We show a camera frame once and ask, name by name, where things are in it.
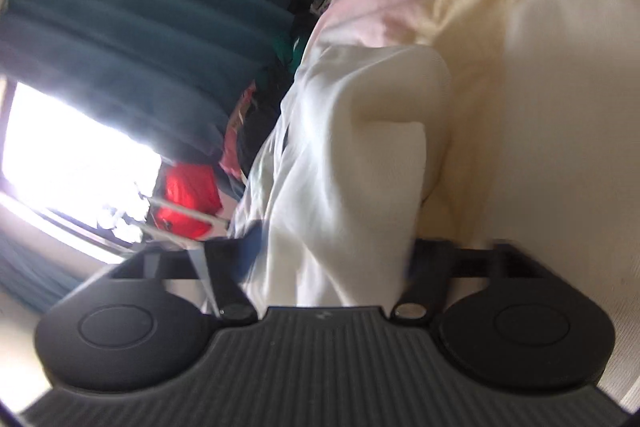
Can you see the wide blue curtain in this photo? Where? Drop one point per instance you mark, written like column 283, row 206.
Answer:
column 125, row 7

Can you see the red bag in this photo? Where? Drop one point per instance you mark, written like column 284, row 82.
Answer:
column 187, row 192

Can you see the dark framed window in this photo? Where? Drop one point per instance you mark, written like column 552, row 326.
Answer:
column 65, row 157

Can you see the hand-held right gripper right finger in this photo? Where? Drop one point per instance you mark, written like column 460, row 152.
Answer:
column 425, row 267

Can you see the pink cloth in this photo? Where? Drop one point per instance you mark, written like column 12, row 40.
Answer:
column 240, row 132

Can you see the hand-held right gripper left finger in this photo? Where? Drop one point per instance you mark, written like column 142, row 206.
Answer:
column 249, row 257

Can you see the cream white pants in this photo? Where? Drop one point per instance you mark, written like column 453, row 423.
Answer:
column 325, row 187

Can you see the green cloth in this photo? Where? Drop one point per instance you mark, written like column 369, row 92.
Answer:
column 287, row 47

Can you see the narrow blue curtain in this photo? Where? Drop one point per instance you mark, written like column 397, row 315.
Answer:
column 30, row 267

